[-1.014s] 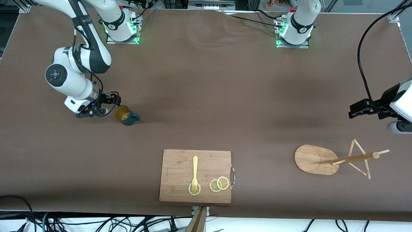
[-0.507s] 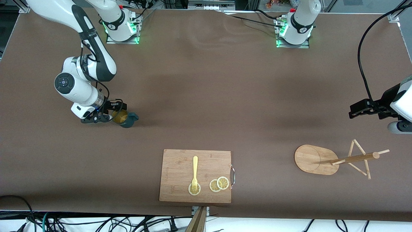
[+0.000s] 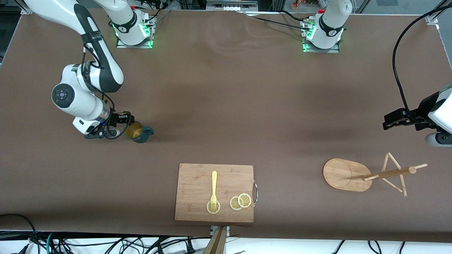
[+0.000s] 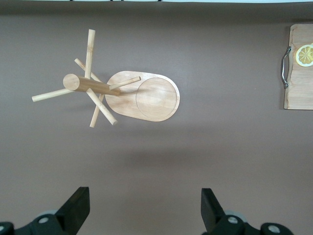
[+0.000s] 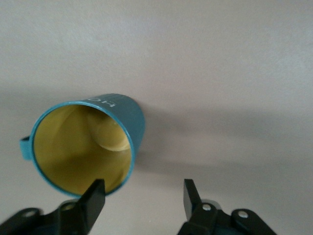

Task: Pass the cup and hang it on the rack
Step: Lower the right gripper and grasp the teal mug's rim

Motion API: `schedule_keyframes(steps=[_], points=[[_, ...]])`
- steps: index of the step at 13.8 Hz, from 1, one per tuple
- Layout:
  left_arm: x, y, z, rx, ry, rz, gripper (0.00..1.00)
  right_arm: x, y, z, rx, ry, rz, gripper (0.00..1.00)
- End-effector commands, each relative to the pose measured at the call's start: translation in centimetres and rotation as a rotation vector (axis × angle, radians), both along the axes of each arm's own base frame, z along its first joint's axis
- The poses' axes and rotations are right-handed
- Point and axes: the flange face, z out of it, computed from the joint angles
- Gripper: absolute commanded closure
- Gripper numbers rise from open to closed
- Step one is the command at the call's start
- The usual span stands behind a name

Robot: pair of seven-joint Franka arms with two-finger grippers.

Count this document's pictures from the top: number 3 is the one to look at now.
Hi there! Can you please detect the wooden mug rack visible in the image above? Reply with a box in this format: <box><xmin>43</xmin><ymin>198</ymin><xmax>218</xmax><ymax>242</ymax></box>
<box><xmin>322</xmin><ymin>152</ymin><xmax>428</xmax><ymax>197</ymax></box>

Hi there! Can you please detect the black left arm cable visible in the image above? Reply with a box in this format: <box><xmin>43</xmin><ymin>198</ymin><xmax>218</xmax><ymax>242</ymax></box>
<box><xmin>391</xmin><ymin>0</ymin><xmax>452</xmax><ymax>116</ymax></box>

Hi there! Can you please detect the long black table cable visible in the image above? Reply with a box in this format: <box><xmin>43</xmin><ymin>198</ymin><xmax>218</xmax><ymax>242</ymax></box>
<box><xmin>244</xmin><ymin>12</ymin><xmax>315</xmax><ymax>32</ymax></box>

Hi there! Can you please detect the wooden camera post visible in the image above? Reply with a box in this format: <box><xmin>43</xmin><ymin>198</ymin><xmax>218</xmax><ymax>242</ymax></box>
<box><xmin>202</xmin><ymin>226</ymin><xmax>227</xmax><ymax>254</ymax></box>

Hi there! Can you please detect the bamboo cutting board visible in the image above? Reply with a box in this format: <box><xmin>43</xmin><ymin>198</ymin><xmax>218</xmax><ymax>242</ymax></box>
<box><xmin>174</xmin><ymin>163</ymin><xmax>258</xmax><ymax>223</ymax></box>

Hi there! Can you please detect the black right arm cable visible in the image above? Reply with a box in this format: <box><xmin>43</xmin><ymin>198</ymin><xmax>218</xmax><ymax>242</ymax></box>
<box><xmin>81</xmin><ymin>34</ymin><xmax>134</xmax><ymax>140</ymax></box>

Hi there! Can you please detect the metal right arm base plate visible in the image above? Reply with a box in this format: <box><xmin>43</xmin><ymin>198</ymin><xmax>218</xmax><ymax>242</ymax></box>
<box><xmin>116</xmin><ymin>15</ymin><xmax>157</xmax><ymax>49</ymax></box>

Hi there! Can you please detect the dark teal mug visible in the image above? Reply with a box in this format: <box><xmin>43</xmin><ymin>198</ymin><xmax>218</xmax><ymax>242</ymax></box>
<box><xmin>124</xmin><ymin>121</ymin><xmax>155</xmax><ymax>144</ymax></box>

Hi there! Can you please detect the black looped floor cable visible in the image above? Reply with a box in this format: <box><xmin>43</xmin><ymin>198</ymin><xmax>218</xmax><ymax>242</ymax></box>
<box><xmin>0</xmin><ymin>213</ymin><xmax>40</xmax><ymax>254</ymax></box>

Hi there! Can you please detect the metal post bracket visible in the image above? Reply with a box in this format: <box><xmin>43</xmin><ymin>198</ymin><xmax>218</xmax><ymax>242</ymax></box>
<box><xmin>210</xmin><ymin>225</ymin><xmax>231</xmax><ymax>237</ymax></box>

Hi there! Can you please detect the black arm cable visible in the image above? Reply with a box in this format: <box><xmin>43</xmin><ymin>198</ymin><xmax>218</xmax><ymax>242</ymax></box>
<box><xmin>81</xmin><ymin>34</ymin><xmax>134</xmax><ymax>140</ymax></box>
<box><xmin>391</xmin><ymin>0</ymin><xmax>452</xmax><ymax>116</ymax></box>

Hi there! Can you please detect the short black table cable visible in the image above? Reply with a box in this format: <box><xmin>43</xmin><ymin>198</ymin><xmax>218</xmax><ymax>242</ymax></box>
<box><xmin>280</xmin><ymin>10</ymin><xmax>308</xmax><ymax>22</ymax></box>

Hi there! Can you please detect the grey power strip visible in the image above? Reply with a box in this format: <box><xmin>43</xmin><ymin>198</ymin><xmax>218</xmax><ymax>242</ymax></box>
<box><xmin>206</xmin><ymin>0</ymin><xmax>259</xmax><ymax>11</ymax></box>

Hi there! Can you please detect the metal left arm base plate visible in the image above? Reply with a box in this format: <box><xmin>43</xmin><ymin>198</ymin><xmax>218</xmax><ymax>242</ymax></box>
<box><xmin>300</xmin><ymin>18</ymin><xmax>341</xmax><ymax>54</ymax></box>

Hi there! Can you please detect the yellow plastic fork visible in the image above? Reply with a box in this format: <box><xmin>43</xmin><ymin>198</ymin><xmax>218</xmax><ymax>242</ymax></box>
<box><xmin>210</xmin><ymin>171</ymin><xmax>218</xmax><ymax>211</ymax></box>

